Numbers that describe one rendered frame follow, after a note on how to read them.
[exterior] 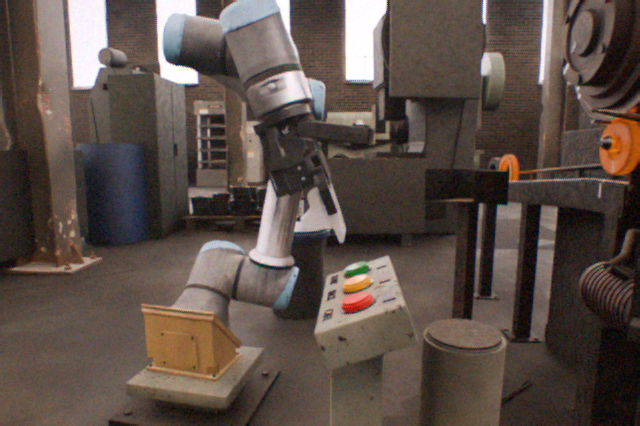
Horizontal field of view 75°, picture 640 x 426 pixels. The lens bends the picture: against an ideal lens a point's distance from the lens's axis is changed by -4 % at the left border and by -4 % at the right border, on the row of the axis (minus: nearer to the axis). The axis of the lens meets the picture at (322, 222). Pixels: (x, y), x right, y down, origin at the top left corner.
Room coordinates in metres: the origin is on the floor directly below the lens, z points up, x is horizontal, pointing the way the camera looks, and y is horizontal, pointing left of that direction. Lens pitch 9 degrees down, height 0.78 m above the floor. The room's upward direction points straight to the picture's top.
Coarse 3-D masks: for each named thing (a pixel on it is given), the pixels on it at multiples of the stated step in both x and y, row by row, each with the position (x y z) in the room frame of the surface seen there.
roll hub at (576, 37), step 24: (576, 0) 1.27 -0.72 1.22; (600, 0) 1.16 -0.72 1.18; (624, 0) 1.08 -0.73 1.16; (576, 24) 1.24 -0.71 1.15; (600, 24) 1.15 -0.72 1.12; (624, 24) 1.07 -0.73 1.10; (576, 48) 1.23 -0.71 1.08; (624, 48) 1.09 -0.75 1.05; (576, 72) 1.24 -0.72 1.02; (600, 72) 1.14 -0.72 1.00
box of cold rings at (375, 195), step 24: (336, 168) 3.59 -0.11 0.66; (360, 168) 3.59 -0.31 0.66; (384, 168) 3.58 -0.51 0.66; (408, 168) 3.58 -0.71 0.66; (336, 192) 3.58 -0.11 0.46; (360, 192) 3.58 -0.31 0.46; (384, 192) 3.58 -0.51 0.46; (408, 192) 3.58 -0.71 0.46; (360, 216) 3.59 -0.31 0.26; (384, 216) 3.58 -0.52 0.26; (408, 216) 3.58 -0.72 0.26; (408, 240) 3.59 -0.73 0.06
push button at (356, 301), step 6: (354, 294) 0.52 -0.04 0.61; (360, 294) 0.51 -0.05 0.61; (366, 294) 0.50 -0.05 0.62; (348, 300) 0.50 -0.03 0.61; (354, 300) 0.49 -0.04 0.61; (360, 300) 0.49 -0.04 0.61; (366, 300) 0.49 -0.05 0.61; (372, 300) 0.50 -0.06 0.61; (342, 306) 0.50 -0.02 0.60; (348, 306) 0.49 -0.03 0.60; (354, 306) 0.48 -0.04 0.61; (360, 306) 0.48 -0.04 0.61; (366, 306) 0.49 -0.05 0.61
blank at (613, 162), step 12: (612, 120) 1.22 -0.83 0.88; (624, 120) 1.17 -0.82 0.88; (612, 132) 1.22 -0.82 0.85; (624, 132) 1.16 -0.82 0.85; (636, 132) 1.13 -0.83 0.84; (624, 144) 1.15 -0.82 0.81; (636, 144) 1.12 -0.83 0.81; (600, 156) 1.27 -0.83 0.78; (612, 156) 1.22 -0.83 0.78; (624, 156) 1.15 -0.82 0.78; (636, 156) 1.13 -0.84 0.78; (612, 168) 1.20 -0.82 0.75; (624, 168) 1.15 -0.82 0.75
